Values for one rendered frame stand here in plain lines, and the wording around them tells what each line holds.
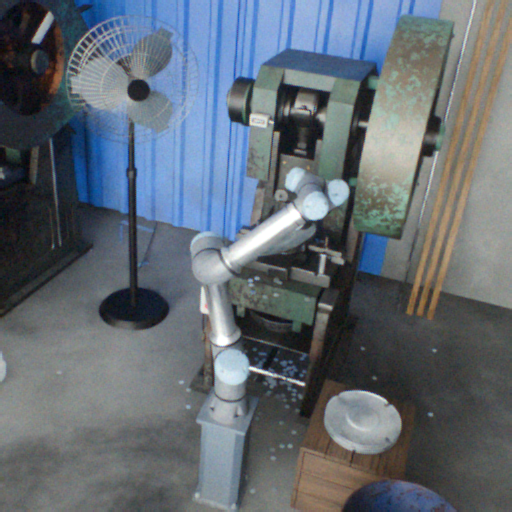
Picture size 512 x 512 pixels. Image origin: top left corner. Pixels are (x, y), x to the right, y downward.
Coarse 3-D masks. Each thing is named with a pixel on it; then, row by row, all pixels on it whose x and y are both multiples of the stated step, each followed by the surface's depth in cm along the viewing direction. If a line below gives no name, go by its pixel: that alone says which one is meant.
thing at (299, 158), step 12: (288, 144) 257; (288, 156) 247; (300, 156) 247; (312, 156) 248; (288, 168) 249; (300, 168) 247; (312, 168) 246; (276, 192) 255; (288, 192) 254; (276, 204) 259; (288, 204) 253
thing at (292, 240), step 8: (312, 224) 230; (296, 232) 233; (304, 232) 235; (312, 232) 237; (280, 240) 237; (288, 240) 239; (296, 240) 241; (304, 240) 243; (272, 248) 241; (280, 248) 244; (288, 248) 246
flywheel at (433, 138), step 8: (432, 120) 226; (440, 120) 227; (432, 128) 225; (440, 128) 228; (432, 136) 225; (440, 136) 227; (424, 144) 227; (432, 144) 226; (440, 144) 228; (424, 152) 230; (432, 152) 229
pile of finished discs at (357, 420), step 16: (336, 400) 241; (352, 400) 242; (368, 400) 243; (384, 400) 243; (336, 416) 234; (352, 416) 234; (368, 416) 234; (384, 416) 236; (336, 432) 228; (352, 432) 228; (368, 432) 228; (384, 432) 229; (352, 448) 224; (368, 448) 222; (384, 448) 226
